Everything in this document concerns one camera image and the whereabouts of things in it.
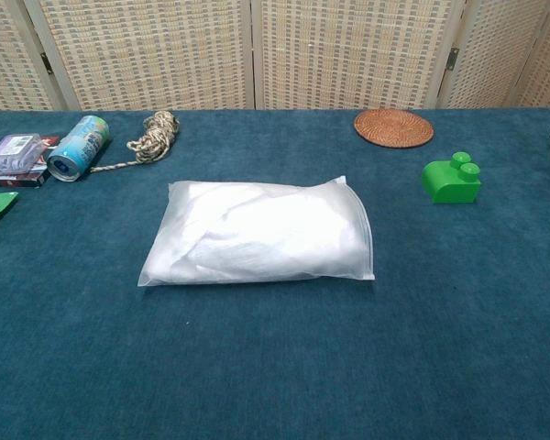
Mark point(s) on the blue felt table cover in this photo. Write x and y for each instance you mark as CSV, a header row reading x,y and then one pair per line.
x,y
275,366

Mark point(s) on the green toy building block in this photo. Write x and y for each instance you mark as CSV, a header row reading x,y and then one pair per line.
x,y
444,183

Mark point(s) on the clear purple plastic box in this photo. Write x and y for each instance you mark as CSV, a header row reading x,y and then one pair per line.
x,y
14,151

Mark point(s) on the light blue drink can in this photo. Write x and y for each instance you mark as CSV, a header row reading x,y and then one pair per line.
x,y
80,146

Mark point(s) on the woven rattan folding screen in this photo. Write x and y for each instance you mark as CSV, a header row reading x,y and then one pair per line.
x,y
165,46

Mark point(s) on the dark red black box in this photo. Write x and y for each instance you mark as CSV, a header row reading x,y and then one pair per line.
x,y
23,180

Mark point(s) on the dark metal screen hinge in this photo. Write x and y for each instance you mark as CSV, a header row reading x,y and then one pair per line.
x,y
46,63
453,58

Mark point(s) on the round brown woven coaster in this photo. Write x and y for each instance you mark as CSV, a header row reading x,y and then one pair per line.
x,y
394,128

